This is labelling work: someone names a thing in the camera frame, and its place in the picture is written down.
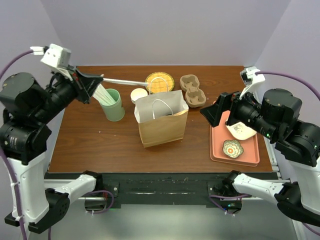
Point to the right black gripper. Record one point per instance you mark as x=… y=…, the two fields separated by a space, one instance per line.
x=225 y=99

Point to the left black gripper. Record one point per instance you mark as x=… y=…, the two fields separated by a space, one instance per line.
x=84 y=84

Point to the brown paper bag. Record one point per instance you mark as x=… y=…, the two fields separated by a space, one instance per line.
x=155 y=128

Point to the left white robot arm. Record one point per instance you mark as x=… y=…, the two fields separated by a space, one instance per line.
x=23 y=149

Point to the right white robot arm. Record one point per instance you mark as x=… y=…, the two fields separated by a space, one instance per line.
x=299 y=200

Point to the white wrapped straws bundle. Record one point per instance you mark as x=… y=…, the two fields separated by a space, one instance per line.
x=102 y=96

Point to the cardboard cup carrier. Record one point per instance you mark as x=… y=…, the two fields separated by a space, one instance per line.
x=194 y=96

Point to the white square bowl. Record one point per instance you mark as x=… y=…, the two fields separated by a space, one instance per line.
x=240 y=131

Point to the green straw holder cup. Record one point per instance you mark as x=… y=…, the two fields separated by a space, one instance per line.
x=116 y=111

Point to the floral patterned small dish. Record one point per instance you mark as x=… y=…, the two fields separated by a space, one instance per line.
x=232 y=148

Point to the stack of paper cups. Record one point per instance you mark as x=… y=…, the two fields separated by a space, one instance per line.
x=138 y=93

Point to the pink plastic tray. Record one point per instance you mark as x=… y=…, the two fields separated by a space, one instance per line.
x=220 y=133

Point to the yellow woven coaster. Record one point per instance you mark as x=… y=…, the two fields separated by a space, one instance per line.
x=158 y=82

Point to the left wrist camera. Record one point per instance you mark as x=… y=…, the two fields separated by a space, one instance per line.
x=55 y=57

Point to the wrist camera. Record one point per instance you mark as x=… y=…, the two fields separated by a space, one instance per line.
x=251 y=79
x=55 y=57

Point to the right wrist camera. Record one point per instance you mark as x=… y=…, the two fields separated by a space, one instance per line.
x=251 y=79

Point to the aluminium frame rail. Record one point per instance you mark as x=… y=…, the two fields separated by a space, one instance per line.
x=257 y=220

